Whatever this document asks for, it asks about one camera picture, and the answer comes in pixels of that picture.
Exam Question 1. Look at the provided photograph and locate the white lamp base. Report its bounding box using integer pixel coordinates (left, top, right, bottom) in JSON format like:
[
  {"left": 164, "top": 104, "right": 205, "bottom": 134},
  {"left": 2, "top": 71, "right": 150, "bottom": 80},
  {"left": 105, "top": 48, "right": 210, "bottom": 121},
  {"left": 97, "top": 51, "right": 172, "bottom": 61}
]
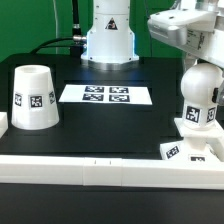
[{"left": 160, "top": 118, "right": 224, "bottom": 162}]

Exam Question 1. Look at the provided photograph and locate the black cable with connector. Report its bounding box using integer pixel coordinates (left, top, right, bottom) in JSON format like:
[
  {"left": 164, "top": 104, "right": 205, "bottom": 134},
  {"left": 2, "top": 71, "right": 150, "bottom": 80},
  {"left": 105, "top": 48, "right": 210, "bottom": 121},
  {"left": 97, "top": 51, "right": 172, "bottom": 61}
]
[{"left": 69, "top": 0, "right": 85, "bottom": 56}]

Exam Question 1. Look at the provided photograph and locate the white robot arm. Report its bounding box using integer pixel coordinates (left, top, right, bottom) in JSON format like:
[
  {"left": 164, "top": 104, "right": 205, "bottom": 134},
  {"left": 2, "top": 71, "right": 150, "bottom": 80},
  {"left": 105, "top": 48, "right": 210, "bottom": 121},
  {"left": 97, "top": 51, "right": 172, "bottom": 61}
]
[{"left": 81, "top": 0, "right": 224, "bottom": 106}]

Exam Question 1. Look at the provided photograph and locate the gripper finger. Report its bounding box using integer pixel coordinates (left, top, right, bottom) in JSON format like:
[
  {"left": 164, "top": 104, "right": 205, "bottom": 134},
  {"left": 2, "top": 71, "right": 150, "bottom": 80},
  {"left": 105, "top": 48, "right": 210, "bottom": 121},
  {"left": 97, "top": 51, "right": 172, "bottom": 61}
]
[{"left": 212, "top": 86, "right": 224, "bottom": 106}]

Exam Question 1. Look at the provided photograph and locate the white lamp bulb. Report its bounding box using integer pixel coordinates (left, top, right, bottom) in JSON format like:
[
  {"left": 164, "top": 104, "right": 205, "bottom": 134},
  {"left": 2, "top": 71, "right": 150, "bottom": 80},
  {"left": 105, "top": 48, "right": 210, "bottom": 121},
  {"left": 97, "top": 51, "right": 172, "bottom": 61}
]
[{"left": 181, "top": 63, "right": 223, "bottom": 130}]

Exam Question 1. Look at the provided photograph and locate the white lamp shade cone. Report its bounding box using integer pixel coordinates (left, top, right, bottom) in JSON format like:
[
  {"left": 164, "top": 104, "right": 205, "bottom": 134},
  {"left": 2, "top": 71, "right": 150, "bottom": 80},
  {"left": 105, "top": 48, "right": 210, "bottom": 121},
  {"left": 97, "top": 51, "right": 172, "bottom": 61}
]
[{"left": 11, "top": 65, "right": 59, "bottom": 130}]

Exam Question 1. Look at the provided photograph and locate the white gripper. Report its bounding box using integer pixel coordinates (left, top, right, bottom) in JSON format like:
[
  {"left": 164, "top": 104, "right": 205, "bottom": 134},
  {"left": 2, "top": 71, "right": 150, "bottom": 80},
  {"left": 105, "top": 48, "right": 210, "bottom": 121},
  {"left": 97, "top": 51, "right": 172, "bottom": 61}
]
[{"left": 147, "top": 0, "right": 224, "bottom": 67}]

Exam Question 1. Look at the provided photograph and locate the white marker sheet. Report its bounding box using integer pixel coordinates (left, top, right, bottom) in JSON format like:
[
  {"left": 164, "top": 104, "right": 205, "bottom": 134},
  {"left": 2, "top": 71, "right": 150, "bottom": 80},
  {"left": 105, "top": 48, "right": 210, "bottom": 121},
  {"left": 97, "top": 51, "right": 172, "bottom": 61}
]
[{"left": 59, "top": 84, "right": 152, "bottom": 105}]

